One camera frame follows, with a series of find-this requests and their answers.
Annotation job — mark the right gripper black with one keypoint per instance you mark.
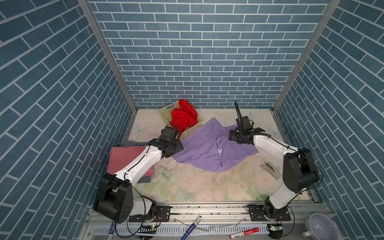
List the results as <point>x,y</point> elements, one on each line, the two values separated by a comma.
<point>232,135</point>

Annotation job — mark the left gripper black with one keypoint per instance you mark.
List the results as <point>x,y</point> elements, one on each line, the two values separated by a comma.
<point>179,146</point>

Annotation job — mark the purple t shirt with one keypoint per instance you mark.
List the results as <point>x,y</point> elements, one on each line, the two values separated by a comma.
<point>209,148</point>

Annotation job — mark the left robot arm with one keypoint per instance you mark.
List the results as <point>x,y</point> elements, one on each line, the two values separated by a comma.
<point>115,198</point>

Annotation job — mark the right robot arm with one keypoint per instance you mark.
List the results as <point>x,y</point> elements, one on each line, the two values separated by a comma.
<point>298,174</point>

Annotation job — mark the pale green plastic basket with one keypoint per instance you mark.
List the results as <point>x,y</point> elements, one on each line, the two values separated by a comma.
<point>165,113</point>

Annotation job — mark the red t shirt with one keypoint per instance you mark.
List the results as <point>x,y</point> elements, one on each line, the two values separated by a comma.
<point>184,117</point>

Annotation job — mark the folded pink t shirt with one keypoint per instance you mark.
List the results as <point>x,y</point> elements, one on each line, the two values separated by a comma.
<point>120,157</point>

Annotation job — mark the blue marker pen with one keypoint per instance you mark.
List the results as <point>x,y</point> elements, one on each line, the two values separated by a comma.
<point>191,228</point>

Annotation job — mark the red marker pen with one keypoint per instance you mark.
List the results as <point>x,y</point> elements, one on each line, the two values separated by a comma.
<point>244,233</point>

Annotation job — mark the blue pen at left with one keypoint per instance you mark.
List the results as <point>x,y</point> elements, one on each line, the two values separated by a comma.
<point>111,231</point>

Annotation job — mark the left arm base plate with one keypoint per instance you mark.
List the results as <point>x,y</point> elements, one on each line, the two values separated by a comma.
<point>158,214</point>

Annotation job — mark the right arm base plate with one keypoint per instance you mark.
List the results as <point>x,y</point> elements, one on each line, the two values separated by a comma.
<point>267,212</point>

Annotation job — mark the aluminium mounting rail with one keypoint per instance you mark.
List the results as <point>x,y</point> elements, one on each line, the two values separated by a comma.
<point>218,219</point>

